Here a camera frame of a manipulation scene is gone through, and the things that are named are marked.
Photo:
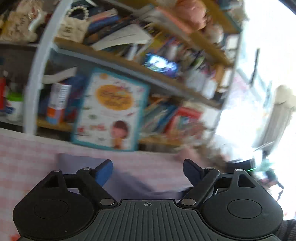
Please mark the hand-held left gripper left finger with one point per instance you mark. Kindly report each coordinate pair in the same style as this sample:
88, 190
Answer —
104, 172

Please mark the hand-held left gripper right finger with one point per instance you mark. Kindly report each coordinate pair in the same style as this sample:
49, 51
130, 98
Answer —
192, 172

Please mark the purple and pink sweater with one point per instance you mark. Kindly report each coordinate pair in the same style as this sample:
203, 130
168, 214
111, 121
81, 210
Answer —
143, 183

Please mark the pink plush toy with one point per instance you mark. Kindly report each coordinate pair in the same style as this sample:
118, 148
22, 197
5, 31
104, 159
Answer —
189, 154

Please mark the pale striped cloth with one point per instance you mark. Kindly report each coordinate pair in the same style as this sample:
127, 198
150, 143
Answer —
277, 120

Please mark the teal children's picture book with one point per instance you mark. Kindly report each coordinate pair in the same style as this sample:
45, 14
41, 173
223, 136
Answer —
108, 109

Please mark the row of slanted thin books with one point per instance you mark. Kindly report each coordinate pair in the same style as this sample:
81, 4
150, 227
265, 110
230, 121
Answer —
157, 118

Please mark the white and orange carton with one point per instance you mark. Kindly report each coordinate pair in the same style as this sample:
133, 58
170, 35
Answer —
57, 104

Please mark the white bottle green cap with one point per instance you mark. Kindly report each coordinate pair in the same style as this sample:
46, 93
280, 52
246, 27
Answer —
15, 107

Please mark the smartphone with lit screen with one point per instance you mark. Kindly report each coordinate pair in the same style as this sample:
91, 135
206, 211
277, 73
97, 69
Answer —
161, 66

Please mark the open white book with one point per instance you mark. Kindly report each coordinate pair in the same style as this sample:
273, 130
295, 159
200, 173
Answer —
122, 37

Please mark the cream quilted handbag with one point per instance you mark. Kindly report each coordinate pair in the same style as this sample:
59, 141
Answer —
71, 27

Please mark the wooden bookshelf white frame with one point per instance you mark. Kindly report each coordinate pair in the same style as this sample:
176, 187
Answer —
115, 60

